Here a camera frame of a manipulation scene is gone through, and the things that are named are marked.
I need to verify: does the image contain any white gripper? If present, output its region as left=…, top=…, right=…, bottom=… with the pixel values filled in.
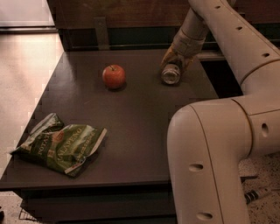
left=160, top=30, right=206, bottom=72

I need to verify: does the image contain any silver 7up soda can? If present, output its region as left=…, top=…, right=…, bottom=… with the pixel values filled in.
left=161, top=64, right=181, bottom=85

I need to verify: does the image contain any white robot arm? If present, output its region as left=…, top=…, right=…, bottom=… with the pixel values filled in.
left=167, top=0, right=280, bottom=224

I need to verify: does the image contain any red apple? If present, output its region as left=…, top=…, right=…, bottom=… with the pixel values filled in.
left=102, top=65, right=126, bottom=90

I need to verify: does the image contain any green jalapeno chip bag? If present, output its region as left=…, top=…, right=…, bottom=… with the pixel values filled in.
left=11, top=113, right=107, bottom=178

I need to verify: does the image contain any left metal rail bracket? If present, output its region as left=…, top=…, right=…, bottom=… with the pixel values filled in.
left=94, top=17, right=110, bottom=51

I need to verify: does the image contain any horizontal metal rail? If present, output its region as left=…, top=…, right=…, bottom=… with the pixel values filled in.
left=69, top=41, right=219, bottom=51

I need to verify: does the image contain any black white striped cable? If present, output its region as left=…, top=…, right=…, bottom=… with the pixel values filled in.
left=243, top=186, right=274, bottom=205

